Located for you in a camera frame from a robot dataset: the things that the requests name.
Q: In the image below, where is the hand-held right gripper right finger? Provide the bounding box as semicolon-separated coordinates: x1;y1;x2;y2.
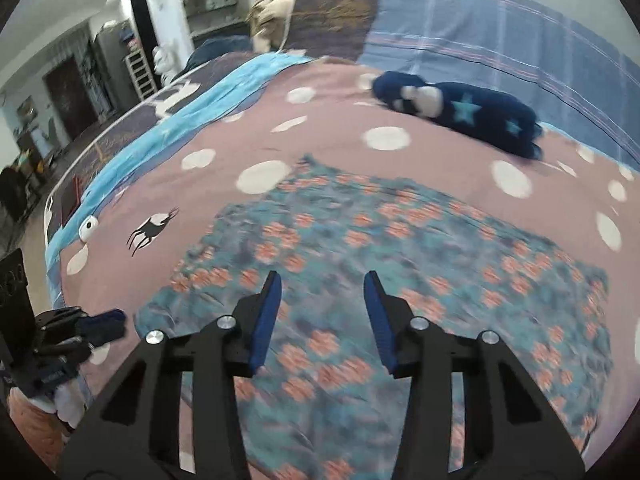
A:
363;271;586;480

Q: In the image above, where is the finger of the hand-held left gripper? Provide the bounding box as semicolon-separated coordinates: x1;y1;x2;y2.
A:
34;307;127;350
10;337;96;397

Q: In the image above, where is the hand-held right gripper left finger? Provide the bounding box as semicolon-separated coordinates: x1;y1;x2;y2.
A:
57;271;283;480

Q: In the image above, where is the floral teal and orange garment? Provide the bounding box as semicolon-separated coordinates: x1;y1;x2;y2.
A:
135;155;613;480

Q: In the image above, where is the person's pink fuzzy clothing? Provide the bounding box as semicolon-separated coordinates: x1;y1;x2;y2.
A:
6;387;68;467

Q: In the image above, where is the pink polka-dot blanket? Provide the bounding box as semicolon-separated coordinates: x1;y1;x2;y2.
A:
44;50;640;471

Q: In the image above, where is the brown door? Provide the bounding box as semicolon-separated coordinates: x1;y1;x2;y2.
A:
42;57;99;142

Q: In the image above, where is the white shelf rack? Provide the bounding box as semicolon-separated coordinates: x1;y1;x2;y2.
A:
123;50;157;102

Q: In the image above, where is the grey refrigerator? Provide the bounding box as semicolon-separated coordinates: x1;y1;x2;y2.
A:
92;22;137;111

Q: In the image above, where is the white plush toy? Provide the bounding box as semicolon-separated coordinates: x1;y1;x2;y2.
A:
151;45;177;84

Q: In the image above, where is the dark blue cloth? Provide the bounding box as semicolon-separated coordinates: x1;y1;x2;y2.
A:
184;35;254;75

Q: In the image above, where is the blond furry plush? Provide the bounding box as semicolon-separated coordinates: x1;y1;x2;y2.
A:
247;0;299;54

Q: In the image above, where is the blue striped pillow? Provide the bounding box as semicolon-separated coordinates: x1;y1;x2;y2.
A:
360;0;640;171

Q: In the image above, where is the brown printed pillow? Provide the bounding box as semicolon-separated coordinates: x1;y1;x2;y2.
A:
282;0;386;61

